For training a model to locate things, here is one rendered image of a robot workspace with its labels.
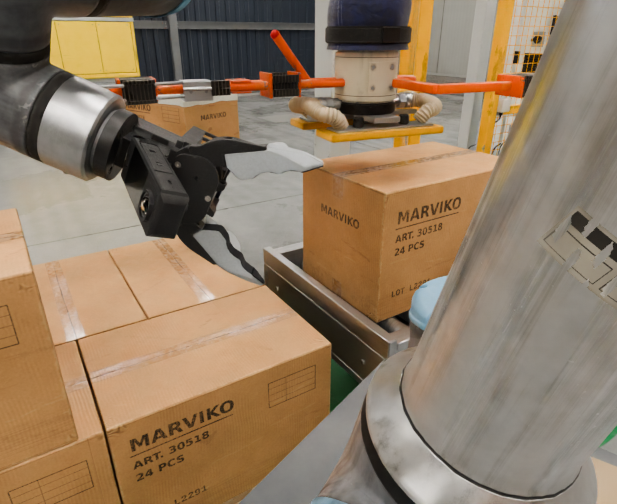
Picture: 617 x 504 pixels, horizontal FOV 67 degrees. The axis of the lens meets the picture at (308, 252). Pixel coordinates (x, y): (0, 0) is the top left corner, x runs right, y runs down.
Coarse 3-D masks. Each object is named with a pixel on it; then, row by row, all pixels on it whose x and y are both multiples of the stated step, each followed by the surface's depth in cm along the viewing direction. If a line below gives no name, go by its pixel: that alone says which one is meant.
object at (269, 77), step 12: (264, 72) 118; (276, 72) 123; (288, 72) 123; (276, 84) 116; (288, 84) 117; (300, 84) 118; (264, 96) 120; (276, 96) 116; (288, 96) 117; (300, 96) 119
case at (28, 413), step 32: (0, 224) 102; (0, 256) 88; (0, 288) 80; (32, 288) 83; (0, 320) 82; (32, 320) 85; (0, 352) 84; (32, 352) 87; (0, 384) 86; (32, 384) 89; (64, 384) 111; (0, 416) 88; (32, 416) 91; (64, 416) 95; (0, 448) 90; (32, 448) 94
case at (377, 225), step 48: (432, 144) 176; (336, 192) 140; (384, 192) 122; (432, 192) 131; (480, 192) 144; (336, 240) 145; (384, 240) 127; (432, 240) 139; (336, 288) 152; (384, 288) 134
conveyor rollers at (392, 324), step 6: (300, 264) 178; (408, 312) 145; (390, 318) 141; (402, 318) 148; (408, 318) 144; (378, 324) 143; (384, 324) 141; (390, 324) 139; (396, 324) 138; (402, 324) 138; (390, 330) 139; (396, 330) 137
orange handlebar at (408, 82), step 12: (240, 84) 114; (252, 84) 115; (264, 84) 116; (312, 84) 120; (324, 84) 122; (336, 84) 123; (396, 84) 121; (408, 84) 117; (420, 84) 112; (432, 84) 109; (444, 84) 108; (456, 84) 109; (468, 84) 111; (480, 84) 112; (492, 84) 113; (504, 84) 115
